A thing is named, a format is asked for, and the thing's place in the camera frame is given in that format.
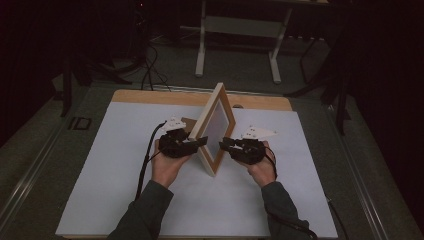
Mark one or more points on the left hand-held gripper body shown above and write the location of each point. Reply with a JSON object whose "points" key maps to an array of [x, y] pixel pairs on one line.
{"points": [[173, 145]]}

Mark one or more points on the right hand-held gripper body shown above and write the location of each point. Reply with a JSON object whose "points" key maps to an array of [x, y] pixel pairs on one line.
{"points": [[251, 150]]}

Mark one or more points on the wooden photo frame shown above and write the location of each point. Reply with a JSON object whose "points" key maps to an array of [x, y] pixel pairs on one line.
{"points": [[216, 126]]}

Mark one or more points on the person's right hand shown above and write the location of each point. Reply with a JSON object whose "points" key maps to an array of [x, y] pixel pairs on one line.
{"points": [[265, 171]]}

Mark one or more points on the person's left hand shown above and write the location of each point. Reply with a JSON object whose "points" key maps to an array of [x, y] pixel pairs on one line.
{"points": [[165, 170]]}

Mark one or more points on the white table mat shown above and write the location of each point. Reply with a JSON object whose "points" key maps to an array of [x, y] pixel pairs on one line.
{"points": [[216, 200]]}

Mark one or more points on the black floor socket box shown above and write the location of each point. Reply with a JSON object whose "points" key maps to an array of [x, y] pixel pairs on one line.
{"points": [[79, 123]]}

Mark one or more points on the black stand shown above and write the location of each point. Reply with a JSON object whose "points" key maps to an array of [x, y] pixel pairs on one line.
{"points": [[340, 96], [68, 83]]}

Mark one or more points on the dark equipment tower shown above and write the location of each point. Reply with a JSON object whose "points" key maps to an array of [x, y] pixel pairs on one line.
{"points": [[139, 30]]}

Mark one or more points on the metal floor rail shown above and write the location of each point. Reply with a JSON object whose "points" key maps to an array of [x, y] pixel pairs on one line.
{"points": [[360, 180], [30, 180]]}

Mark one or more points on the white metal table frame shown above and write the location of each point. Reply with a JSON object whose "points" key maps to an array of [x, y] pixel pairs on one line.
{"points": [[241, 26]]}

